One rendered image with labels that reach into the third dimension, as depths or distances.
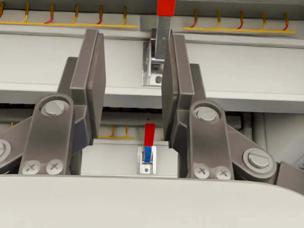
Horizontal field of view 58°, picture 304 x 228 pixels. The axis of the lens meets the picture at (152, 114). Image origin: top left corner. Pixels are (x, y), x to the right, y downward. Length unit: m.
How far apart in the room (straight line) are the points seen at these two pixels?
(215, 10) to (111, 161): 0.25
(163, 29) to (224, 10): 0.08
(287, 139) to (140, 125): 0.19
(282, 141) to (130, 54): 0.22
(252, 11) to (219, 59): 0.05
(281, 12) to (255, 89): 0.07
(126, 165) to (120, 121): 0.07
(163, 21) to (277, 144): 0.23
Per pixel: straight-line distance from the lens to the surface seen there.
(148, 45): 0.23
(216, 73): 0.25
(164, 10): 0.20
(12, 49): 0.27
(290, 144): 0.35
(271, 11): 0.28
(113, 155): 0.41
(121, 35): 0.25
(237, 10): 0.27
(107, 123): 0.39
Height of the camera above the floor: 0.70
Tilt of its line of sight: 56 degrees down
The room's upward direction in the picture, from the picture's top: 7 degrees clockwise
